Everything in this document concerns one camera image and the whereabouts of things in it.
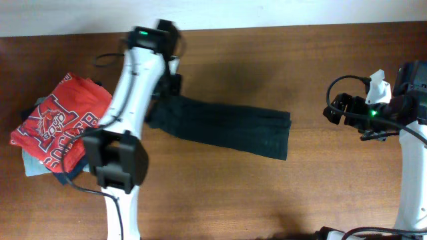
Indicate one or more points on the dark teal t-shirt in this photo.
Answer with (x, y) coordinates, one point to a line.
(260, 131)

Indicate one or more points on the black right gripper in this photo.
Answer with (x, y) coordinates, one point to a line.
(341, 100)

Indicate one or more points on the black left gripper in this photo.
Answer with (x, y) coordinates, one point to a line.
(170, 88)

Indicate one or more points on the red folded printed shirt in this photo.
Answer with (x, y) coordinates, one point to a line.
(60, 120)

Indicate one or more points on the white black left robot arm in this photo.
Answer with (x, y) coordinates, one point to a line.
(116, 156)

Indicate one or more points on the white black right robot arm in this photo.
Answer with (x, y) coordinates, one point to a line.
(381, 116)

